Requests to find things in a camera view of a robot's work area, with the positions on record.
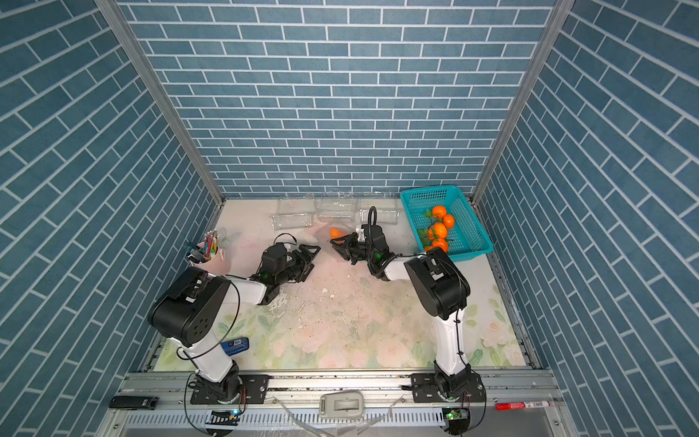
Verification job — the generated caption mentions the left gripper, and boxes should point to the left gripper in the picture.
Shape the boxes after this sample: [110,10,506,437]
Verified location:
[274,245,320,288]

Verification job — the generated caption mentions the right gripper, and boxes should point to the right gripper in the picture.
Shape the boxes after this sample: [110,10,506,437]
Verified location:
[333,235,378,267]

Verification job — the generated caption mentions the orange pair with leaves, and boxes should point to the orange pair with leaves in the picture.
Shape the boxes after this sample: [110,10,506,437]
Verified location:
[424,205,456,229]

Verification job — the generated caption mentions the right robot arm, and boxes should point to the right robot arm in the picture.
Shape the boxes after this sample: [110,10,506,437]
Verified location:
[331,224,471,386]

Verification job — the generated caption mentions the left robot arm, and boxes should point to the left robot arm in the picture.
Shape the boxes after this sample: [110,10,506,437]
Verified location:
[149,242,320,384]

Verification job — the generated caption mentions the pink pen cup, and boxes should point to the pink pen cup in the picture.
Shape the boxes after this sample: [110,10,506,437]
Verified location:
[186,229,231,276]

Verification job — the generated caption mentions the blue card on table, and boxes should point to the blue card on table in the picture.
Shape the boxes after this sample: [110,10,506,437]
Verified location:
[220,337,250,356]

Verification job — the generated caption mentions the teal plastic basket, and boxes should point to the teal plastic basket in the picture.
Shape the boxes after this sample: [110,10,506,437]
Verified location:
[400,186,493,262]

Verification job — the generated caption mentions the red marker pen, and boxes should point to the red marker pen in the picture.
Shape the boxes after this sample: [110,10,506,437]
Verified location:
[495,401,552,411]

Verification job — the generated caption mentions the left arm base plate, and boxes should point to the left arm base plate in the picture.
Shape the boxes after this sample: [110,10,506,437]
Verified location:
[187,373,269,405]

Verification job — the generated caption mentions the grey box on rail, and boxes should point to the grey box on rail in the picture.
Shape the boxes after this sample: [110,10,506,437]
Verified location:
[319,391,365,420]

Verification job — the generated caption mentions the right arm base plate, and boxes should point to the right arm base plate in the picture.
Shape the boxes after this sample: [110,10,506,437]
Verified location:
[404,369,486,403]

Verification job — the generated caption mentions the black device on rail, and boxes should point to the black device on rail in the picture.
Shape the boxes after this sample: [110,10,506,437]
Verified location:
[108,395,159,411]

